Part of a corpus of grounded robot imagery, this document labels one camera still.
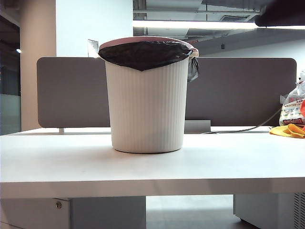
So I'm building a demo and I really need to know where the white ribbed trash can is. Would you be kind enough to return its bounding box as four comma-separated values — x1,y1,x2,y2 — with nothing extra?
105,56,191,154

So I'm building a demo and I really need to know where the black plastic trash bag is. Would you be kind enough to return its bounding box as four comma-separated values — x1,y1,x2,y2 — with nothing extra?
98,40,200,83

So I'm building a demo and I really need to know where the grey desk divider panel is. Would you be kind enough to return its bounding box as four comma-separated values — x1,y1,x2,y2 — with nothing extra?
36,56,297,129

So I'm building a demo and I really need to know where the long ceiling light strip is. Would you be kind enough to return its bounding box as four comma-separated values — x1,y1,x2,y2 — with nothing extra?
132,20,305,31

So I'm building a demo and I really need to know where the white under-desk cabinet with lock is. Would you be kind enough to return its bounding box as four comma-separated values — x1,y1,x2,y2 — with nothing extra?
0,197,146,229

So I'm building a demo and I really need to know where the yellow cloth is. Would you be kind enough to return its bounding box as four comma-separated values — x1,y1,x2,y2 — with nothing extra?
268,123,305,139

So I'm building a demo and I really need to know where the printed plastic snack bag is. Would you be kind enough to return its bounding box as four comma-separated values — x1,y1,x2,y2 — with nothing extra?
278,70,305,126

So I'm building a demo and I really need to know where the white under-desk cabinet with vents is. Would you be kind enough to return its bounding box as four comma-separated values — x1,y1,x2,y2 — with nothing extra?
233,192,305,229

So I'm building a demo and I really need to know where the pink trash can rim ring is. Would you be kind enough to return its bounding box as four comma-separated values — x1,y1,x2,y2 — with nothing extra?
99,36,199,58

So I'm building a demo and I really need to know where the grey cable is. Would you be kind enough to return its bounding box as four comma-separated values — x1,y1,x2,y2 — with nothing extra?
202,108,283,134

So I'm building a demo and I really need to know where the metal wall plate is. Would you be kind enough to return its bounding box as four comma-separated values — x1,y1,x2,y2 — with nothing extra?
87,39,99,58

